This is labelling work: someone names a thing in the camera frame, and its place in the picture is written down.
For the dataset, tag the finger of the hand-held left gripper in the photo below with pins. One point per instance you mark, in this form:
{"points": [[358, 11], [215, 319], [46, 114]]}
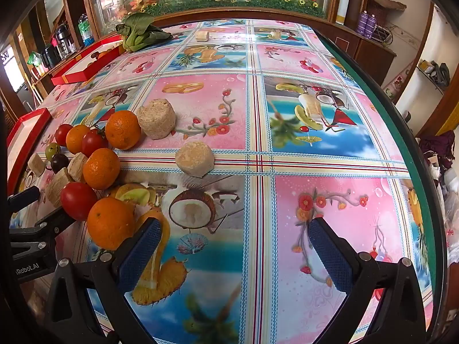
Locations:
{"points": [[23, 197], [53, 222]]}

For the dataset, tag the green plastic water bottle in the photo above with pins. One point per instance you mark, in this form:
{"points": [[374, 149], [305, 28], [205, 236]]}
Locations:
{"points": [[86, 28]]}

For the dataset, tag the small green plum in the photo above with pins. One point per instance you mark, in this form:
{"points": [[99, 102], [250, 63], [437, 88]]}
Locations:
{"points": [[52, 149]]}

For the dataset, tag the green bok choy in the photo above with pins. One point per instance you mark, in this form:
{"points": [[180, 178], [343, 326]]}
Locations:
{"points": [[143, 32]]}

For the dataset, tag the pale sugarcane chunk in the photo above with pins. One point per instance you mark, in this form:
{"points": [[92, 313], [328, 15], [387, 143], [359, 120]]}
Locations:
{"points": [[78, 166], [156, 119], [37, 165], [194, 158], [57, 186], [202, 36]]}

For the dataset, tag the red cardboard box lid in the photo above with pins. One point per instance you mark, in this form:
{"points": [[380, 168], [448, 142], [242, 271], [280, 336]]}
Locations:
{"points": [[71, 76]]}

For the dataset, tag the dark purple plum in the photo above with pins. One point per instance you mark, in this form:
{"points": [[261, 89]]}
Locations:
{"points": [[59, 162]]}

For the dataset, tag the wicker basket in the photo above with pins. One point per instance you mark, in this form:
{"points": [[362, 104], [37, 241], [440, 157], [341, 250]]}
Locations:
{"points": [[383, 7]]}

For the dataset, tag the red-rimmed white tray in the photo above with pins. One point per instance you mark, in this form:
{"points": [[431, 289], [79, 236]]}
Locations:
{"points": [[32, 116]]}

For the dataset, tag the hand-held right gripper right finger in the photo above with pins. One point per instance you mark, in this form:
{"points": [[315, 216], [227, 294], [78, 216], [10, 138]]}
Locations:
{"points": [[330, 254]]}

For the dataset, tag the printed plastic tablecloth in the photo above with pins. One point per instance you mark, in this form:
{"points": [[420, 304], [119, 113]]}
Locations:
{"points": [[251, 186]]}

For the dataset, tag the green packet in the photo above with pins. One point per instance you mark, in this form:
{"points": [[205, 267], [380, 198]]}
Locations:
{"points": [[34, 59]]}

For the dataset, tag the red tomato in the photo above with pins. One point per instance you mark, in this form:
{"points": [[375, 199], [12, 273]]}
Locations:
{"points": [[94, 142], [63, 134], [78, 200]]}

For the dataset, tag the purple cloth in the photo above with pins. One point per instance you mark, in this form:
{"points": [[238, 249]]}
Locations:
{"points": [[437, 147]]}

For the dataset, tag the black kettle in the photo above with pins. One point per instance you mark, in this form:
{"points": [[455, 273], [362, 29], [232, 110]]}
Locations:
{"points": [[48, 55]]}

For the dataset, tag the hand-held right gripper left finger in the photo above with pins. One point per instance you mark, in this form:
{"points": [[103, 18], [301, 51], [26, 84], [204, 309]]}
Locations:
{"points": [[140, 254]]}

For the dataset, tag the purple bottle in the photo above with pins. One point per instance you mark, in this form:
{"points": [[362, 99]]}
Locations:
{"points": [[371, 25], [363, 23]]}

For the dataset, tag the silver and black thermos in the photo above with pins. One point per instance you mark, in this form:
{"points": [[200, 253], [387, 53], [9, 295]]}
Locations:
{"points": [[62, 41]]}

